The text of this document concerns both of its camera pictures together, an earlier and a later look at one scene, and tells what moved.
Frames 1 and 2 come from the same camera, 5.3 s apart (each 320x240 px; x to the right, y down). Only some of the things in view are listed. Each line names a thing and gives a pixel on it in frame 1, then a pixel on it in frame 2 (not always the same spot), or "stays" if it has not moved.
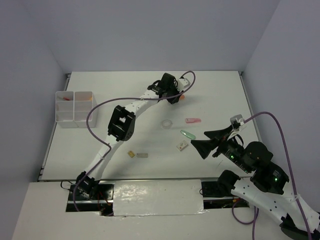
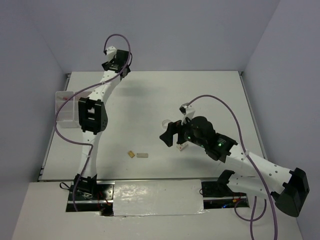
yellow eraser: (131, 154) stays
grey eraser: (142, 155) stays
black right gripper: (204, 145) to (167, 136)
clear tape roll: (167, 124) stays
